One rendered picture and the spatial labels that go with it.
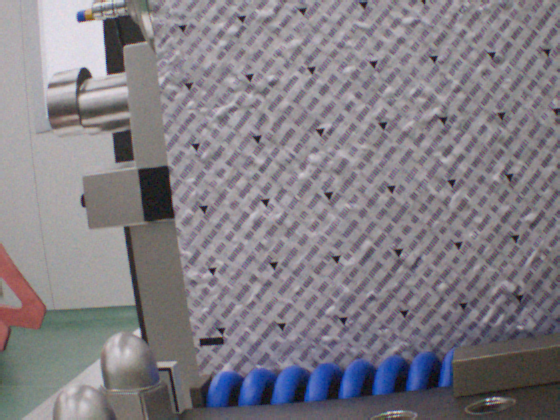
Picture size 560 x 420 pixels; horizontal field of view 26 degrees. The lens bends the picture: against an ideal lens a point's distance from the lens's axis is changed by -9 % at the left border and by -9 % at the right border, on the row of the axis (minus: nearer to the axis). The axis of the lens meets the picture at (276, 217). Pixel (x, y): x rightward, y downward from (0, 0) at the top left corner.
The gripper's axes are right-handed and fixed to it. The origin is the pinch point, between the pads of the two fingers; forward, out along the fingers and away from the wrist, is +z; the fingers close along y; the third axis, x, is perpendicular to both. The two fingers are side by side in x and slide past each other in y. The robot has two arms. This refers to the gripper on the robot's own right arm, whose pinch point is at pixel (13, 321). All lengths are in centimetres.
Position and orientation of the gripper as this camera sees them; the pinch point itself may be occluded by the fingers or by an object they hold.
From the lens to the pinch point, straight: 65.9
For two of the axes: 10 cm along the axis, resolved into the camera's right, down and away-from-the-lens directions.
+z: 9.0, 4.3, -1.0
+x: 4.0, -8.9, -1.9
